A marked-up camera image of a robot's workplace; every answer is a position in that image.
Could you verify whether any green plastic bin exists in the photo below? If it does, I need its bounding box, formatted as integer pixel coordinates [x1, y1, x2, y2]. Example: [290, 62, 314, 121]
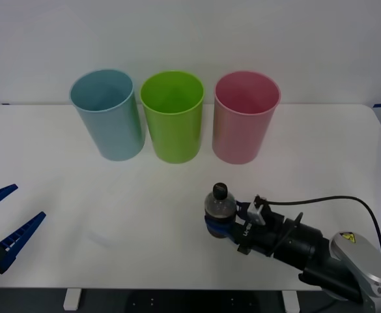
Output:
[139, 70, 205, 164]

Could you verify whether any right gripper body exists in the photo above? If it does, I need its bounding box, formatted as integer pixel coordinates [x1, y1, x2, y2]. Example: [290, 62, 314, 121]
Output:
[233, 211, 288, 259]

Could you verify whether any pink plastic bin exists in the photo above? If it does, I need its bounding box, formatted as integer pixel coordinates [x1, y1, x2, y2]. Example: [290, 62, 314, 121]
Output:
[212, 70, 281, 166]

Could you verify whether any small clear bottle black cap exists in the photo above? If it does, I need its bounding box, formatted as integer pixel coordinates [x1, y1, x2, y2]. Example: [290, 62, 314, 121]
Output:
[203, 183, 237, 241]

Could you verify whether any white table foot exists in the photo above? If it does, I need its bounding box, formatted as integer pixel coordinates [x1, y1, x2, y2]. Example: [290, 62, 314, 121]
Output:
[63, 288, 81, 311]
[281, 291, 300, 313]

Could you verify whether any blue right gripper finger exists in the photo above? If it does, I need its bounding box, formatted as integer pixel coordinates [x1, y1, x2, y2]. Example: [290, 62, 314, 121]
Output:
[235, 200, 253, 226]
[204, 215, 250, 256]

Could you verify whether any pale blue plastic bin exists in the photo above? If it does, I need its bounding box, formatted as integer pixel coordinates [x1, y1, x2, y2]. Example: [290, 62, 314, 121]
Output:
[68, 68, 146, 162]

